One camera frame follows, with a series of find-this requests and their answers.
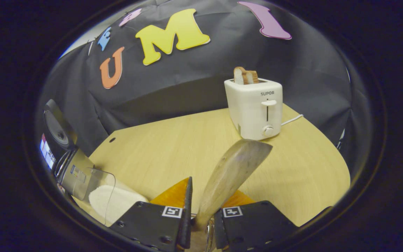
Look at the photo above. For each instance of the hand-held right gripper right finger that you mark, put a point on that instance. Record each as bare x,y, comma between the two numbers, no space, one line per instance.
254,224

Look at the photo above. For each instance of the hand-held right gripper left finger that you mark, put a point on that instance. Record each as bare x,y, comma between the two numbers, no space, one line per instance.
152,224

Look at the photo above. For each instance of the wooden spoon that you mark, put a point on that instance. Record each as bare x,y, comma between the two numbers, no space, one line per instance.
233,168

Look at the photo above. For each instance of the white toaster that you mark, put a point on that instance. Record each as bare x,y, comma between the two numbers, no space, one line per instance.
254,112

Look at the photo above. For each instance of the dark grey rice cooker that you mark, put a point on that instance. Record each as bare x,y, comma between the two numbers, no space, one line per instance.
61,140

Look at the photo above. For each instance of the white bread slice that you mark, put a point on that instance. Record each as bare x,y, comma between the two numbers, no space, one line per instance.
239,76

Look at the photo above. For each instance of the brown bread slice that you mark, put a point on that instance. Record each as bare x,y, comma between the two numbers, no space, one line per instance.
253,76

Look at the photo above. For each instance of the black backdrop cloth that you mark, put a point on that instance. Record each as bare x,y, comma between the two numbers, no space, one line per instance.
194,77

